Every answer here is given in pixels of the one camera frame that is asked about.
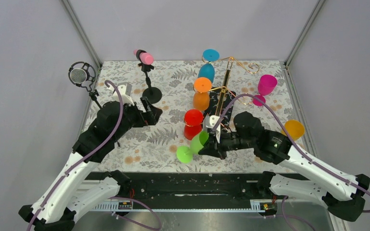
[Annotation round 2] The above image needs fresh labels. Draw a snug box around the gold wire wine glass rack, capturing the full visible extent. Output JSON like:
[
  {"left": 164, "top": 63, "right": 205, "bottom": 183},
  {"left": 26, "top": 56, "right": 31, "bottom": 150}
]
[{"left": 201, "top": 56, "right": 260, "bottom": 126}]

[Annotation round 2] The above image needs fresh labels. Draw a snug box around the floral patterned table cloth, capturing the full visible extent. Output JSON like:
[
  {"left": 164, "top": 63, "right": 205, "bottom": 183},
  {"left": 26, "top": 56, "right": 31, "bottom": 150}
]
[{"left": 97, "top": 61, "right": 297, "bottom": 173}]

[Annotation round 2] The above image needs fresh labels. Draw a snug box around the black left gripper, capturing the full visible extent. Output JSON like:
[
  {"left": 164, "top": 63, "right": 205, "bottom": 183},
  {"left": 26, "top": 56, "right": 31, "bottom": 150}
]
[{"left": 112, "top": 96, "right": 162, "bottom": 142}]

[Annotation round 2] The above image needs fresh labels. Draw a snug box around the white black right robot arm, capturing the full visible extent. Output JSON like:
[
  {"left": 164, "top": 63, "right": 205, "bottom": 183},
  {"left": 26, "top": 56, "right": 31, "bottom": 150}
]
[{"left": 198, "top": 112, "right": 370, "bottom": 222}]

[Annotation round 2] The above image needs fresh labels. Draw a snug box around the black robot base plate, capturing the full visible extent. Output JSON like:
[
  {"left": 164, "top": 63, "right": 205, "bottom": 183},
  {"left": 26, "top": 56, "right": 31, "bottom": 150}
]
[{"left": 99, "top": 171, "right": 296, "bottom": 210}]

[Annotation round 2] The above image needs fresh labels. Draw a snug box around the orange plastic wine glass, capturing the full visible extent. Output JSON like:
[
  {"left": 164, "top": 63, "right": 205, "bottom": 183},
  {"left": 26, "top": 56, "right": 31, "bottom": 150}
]
[{"left": 193, "top": 77, "right": 212, "bottom": 111}]

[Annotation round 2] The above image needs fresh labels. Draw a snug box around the red plastic wine glass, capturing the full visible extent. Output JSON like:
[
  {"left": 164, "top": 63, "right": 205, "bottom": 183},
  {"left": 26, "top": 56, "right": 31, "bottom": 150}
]
[{"left": 184, "top": 109, "right": 204, "bottom": 140}]

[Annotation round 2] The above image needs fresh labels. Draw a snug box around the green plastic wine glass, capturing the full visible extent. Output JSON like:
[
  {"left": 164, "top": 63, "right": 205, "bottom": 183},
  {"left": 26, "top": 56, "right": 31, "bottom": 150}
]
[{"left": 176, "top": 131, "right": 209, "bottom": 163}]

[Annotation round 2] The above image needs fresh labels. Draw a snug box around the pink microphone on black stand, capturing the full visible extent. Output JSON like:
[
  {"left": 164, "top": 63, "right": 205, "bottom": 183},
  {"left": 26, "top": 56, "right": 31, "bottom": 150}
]
[{"left": 133, "top": 49, "right": 162, "bottom": 104}]

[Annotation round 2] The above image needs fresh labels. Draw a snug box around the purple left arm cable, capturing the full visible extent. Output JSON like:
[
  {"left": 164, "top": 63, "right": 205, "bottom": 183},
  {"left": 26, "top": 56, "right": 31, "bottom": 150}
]
[{"left": 25, "top": 79, "right": 124, "bottom": 231}]

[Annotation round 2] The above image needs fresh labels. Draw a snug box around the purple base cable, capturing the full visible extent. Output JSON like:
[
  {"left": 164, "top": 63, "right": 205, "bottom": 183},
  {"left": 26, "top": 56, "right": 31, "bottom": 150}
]
[{"left": 106, "top": 196, "right": 162, "bottom": 231}]

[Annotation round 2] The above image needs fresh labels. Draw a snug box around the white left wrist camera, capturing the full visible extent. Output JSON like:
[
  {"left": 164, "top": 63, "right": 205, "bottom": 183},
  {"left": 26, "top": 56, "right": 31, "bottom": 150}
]
[{"left": 117, "top": 82, "right": 134, "bottom": 105}]

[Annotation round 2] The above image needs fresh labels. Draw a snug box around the grey studio microphone on stand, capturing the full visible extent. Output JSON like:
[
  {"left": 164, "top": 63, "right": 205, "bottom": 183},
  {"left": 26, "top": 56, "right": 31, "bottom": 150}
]
[{"left": 68, "top": 61, "right": 102, "bottom": 109}]

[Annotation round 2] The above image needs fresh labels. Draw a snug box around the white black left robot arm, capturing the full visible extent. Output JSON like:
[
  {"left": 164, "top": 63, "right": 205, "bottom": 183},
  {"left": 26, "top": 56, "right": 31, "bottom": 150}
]
[{"left": 18, "top": 97, "right": 163, "bottom": 231}]

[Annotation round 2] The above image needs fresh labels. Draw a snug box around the magenta plastic wine glass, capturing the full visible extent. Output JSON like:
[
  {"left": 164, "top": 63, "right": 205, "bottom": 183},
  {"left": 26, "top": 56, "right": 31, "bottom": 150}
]
[{"left": 256, "top": 74, "right": 278, "bottom": 103}]

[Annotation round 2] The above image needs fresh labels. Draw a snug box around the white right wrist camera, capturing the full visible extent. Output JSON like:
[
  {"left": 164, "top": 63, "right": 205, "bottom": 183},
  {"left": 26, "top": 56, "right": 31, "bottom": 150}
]
[{"left": 203, "top": 115, "right": 224, "bottom": 143}]

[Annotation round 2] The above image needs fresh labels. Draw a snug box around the yellow plastic wine glass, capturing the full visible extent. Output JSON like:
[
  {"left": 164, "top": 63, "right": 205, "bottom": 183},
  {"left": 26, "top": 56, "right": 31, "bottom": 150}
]
[{"left": 284, "top": 120, "right": 305, "bottom": 141}]

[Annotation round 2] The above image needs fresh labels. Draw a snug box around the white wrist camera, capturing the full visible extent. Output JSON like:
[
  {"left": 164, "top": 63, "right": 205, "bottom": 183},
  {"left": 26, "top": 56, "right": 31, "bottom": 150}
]
[
  {"left": 203, "top": 115, "right": 224, "bottom": 143},
  {"left": 117, "top": 82, "right": 134, "bottom": 105}
]

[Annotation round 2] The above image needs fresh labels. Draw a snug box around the blue plastic wine glass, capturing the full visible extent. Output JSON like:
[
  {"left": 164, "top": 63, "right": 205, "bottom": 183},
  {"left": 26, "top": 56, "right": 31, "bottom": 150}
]
[{"left": 198, "top": 49, "right": 220, "bottom": 83}]

